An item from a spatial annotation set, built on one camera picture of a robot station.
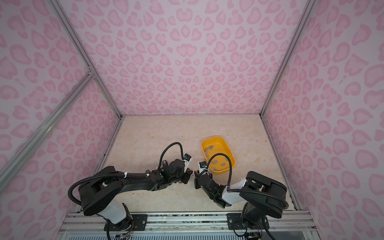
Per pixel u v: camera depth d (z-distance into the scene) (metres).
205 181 0.66
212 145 1.02
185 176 0.77
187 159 0.77
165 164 0.93
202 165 0.75
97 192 0.44
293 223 0.73
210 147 1.01
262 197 0.44
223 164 0.93
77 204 0.46
